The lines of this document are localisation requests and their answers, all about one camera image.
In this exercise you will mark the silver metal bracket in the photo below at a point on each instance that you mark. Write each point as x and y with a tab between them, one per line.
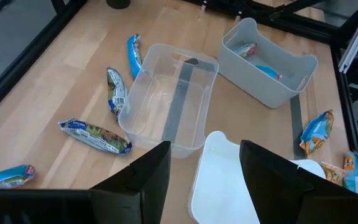
356	43

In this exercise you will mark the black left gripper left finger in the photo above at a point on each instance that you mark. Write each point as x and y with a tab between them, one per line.
135	193

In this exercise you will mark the grey tape strip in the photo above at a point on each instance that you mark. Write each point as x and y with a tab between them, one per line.
297	124
179	99

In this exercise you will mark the blue granola bar red end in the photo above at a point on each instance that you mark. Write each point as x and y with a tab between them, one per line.
5	177

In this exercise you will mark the orange Chewy granola bar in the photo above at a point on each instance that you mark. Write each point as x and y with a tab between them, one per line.
332	174

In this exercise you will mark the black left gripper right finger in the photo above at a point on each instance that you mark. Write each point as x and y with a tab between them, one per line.
278	193

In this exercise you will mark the blue orange Chewy bar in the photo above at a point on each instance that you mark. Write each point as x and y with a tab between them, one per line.
317	132

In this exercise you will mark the black aluminium table frame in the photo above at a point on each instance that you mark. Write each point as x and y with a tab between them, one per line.
26	57

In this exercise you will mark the red green granola bar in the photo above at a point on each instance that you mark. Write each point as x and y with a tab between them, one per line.
245	49

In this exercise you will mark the blue Chewy granola bar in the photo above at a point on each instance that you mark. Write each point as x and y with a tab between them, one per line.
354	174

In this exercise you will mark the clear plastic bin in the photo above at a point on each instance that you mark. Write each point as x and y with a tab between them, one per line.
141	124

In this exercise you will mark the blue green granola bar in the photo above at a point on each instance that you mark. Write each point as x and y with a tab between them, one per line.
95	136
117	91

